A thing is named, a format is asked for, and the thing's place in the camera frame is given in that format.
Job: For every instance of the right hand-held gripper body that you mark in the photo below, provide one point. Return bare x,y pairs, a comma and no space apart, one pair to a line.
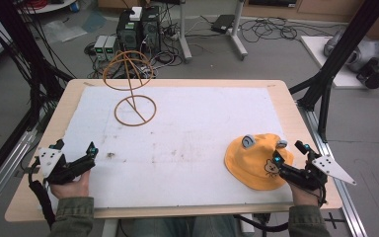
309,174

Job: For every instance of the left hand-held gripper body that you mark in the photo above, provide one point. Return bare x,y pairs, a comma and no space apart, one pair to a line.
51,161

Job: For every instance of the yellow bear bucket hat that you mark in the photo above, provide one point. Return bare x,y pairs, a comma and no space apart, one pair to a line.
253,164

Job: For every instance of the person's right hand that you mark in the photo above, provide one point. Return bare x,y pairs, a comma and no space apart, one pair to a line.
304,197

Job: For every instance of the person's left hand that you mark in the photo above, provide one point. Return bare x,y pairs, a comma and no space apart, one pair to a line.
70,188

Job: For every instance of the white floor board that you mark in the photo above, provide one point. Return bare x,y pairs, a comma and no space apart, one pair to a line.
342,79

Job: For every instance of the white table mat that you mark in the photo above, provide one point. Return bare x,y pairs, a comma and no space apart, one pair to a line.
184,148

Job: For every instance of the black device on board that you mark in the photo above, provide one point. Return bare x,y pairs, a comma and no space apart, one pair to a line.
373,74

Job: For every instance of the grey power supply unit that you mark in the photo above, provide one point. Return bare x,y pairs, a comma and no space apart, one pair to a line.
110,46
100,47

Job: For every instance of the grey robot shell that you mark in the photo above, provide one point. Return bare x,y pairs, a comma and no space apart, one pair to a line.
358,52

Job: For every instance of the person's legs in jeans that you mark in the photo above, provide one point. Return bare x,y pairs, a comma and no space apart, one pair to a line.
184,227

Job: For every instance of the black computer tower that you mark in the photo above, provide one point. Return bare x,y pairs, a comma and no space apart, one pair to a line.
151,29
128,33

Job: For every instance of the grey metal stand leg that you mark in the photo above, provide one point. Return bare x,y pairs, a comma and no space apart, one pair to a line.
238,33
184,33

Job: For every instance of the white box with black plug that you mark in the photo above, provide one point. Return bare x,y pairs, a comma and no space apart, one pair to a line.
136,13

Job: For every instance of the black flat floor box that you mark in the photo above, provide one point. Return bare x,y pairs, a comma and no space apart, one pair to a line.
223,23

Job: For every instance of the aluminium frame rail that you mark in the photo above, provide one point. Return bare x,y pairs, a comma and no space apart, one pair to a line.
345,197
6,168

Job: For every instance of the black metal frame post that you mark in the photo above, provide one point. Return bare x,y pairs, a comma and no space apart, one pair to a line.
19,56
339,56

